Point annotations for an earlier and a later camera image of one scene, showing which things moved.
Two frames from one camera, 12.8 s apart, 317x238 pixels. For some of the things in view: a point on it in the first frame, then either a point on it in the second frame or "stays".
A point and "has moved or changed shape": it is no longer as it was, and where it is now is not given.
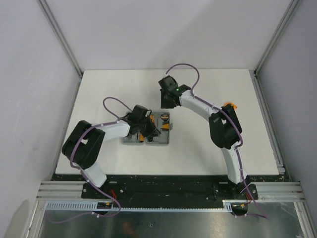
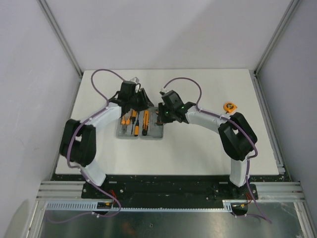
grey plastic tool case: x=163 y=138 has moved or changed shape
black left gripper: x=152 y=131 -> x=146 y=103
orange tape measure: x=234 y=105 stays
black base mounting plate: x=178 y=186 stays
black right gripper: x=163 y=104 -> x=162 y=119
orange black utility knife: x=152 y=118 has moved or changed shape
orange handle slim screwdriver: x=141 y=138 has moved or changed shape
